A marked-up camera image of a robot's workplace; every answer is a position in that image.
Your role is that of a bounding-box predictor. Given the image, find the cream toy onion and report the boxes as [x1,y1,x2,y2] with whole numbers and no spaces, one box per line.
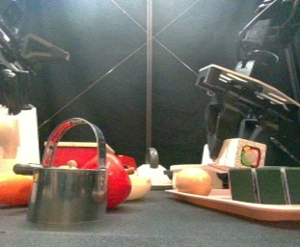
[125,173,153,202]

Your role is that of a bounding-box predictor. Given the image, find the pink serving tray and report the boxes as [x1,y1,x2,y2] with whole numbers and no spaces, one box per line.
[164,187,300,223]

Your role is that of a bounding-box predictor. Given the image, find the small tan toy ball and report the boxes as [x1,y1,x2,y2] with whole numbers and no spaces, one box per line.
[56,159,80,170]

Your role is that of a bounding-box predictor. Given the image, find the black cloth backdrop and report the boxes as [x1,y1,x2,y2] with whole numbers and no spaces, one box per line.
[0,0,300,172]

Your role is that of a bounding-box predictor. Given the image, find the black-handled toy knife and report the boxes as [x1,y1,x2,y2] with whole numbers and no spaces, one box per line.
[0,69,22,116]

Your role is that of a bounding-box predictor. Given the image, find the white knife block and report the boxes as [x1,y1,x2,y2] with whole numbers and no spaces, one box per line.
[0,103,42,178]

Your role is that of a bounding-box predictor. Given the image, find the vertical metal frame pole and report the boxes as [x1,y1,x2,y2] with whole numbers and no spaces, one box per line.
[144,0,154,156]

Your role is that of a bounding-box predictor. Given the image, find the red box with wooden rim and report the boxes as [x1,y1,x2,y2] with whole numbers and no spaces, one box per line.
[42,141,116,169]

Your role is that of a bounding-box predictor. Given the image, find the white kettle with black handle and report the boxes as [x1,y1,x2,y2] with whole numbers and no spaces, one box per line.
[134,147,173,191]

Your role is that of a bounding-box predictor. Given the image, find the tan toy egg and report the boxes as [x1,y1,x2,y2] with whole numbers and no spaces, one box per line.
[173,166,213,197]

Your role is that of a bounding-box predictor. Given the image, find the white sushi roll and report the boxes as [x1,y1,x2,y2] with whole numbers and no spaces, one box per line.
[215,137,268,170]

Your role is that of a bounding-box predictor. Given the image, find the thin diagonal brace wire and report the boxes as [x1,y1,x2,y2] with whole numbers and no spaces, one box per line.
[109,0,201,77]
[37,0,202,129]

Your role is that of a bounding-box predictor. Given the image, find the steel pot with bail handle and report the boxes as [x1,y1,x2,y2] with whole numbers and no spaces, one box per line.
[12,117,110,225]

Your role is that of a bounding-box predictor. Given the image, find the orange toy fruit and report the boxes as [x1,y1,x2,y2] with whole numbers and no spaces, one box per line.
[0,169,36,207]

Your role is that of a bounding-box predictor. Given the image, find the red toy kettle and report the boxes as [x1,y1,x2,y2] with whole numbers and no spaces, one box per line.
[81,152,138,209]

